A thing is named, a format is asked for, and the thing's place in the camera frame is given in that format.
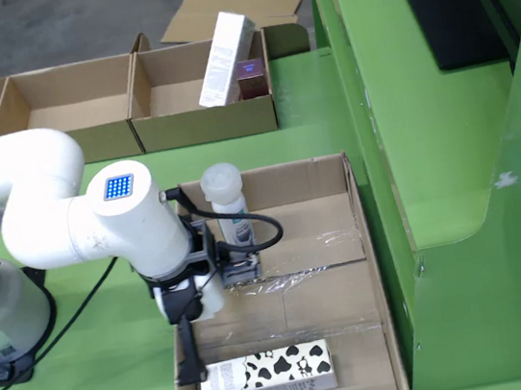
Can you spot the small dark red box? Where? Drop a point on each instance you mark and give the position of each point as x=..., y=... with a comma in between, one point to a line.
x=252, y=82

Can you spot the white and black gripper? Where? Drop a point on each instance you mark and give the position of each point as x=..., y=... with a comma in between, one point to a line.
x=202, y=300

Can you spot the cow print carton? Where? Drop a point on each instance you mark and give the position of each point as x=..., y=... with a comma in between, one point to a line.
x=276, y=374

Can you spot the large cardboard tray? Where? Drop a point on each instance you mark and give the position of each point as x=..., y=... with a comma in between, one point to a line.
x=305, y=305

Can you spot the gray wrist camera mount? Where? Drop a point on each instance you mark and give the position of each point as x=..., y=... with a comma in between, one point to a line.
x=239, y=270

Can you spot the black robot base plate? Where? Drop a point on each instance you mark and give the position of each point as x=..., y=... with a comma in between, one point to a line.
x=35, y=285

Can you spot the tall white product box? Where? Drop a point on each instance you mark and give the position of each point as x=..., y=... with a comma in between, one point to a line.
x=224, y=59

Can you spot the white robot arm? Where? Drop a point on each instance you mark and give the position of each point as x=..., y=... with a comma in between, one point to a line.
x=51, y=224

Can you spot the white shoe spray bottle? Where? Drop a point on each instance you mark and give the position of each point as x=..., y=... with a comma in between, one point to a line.
x=221, y=186

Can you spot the green metal machine housing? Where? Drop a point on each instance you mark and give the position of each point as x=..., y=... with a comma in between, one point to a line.
x=433, y=180

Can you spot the cardboard box with products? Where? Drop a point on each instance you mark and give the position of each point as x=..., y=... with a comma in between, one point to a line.
x=202, y=125

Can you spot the empty brown cardboard box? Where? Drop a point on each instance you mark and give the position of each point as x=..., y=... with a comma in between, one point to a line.
x=74, y=114

